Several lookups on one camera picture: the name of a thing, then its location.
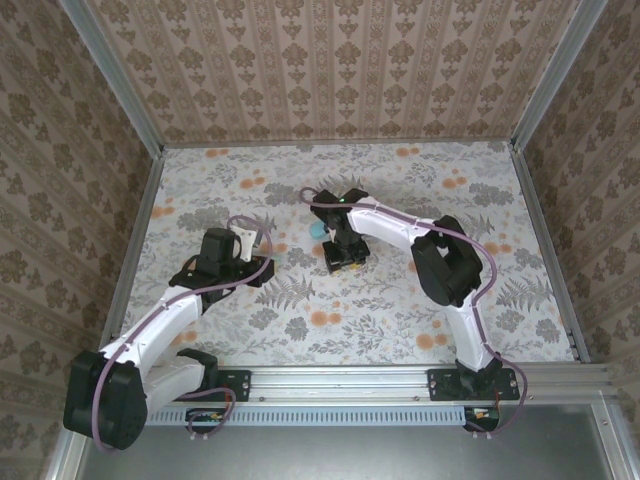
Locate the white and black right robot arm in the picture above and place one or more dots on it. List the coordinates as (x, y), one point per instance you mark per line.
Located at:
(385, 225)

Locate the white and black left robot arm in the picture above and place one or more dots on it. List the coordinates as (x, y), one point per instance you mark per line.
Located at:
(155, 325)

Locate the floral patterned table cover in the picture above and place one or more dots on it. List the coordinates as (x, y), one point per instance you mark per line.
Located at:
(350, 310)

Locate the small black electronics board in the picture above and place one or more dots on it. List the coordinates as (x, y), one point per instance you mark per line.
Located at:
(205, 416)
(482, 415)

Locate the aluminium side rail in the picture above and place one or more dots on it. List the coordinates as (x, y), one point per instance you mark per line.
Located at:
(135, 250)
(542, 240)

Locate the aluminium back rail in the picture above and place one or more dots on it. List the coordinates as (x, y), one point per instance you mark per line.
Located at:
(340, 143)

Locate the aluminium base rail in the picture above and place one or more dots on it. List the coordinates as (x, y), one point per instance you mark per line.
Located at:
(340, 385)

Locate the aluminium frame post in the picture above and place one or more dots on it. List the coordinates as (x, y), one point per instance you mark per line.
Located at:
(110, 75)
(555, 72)

